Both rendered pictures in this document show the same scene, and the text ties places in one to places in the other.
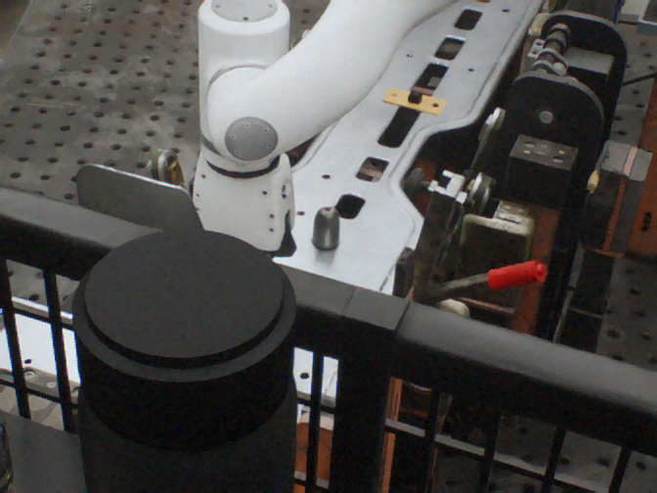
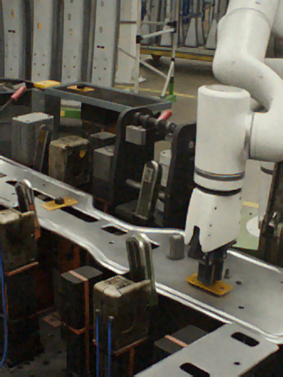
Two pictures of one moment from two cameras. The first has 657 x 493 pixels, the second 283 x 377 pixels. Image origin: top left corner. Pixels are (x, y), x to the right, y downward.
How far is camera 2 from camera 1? 129 cm
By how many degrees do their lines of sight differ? 58
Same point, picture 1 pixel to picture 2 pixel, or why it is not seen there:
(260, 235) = (235, 229)
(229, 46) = (246, 105)
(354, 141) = (82, 227)
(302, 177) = (106, 248)
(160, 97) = not seen: outside the picture
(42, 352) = (231, 356)
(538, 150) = not seen: hidden behind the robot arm
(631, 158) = not seen: hidden behind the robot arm
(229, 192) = (227, 209)
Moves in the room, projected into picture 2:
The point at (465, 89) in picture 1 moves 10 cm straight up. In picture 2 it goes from (60, 190) to (61, 149)
